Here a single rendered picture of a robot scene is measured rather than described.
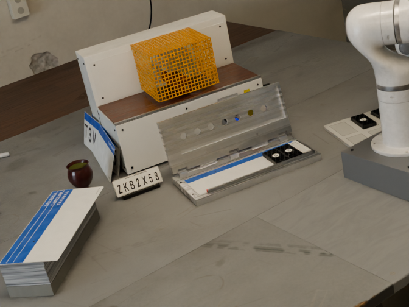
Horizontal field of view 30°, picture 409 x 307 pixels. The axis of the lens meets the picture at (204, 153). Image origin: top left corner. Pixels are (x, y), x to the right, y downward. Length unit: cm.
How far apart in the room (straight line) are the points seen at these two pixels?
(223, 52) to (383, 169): 93
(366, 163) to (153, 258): 67
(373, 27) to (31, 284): 114
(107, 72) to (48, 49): 140
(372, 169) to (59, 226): 90
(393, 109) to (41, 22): 232
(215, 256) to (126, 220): 39
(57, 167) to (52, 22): 140
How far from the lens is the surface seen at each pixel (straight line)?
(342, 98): 292
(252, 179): 237
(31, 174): 285
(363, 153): 228
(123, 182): 247
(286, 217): 217
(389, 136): 225
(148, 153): 261
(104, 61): 272
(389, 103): 220
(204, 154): 248
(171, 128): 244
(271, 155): 248
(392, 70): 217
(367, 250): 199
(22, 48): 405
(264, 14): 484
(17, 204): 266
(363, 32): 214
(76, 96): 357
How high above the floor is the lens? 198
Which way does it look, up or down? 24 degrees down
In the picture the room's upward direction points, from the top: 12 degrees counter-clockwise
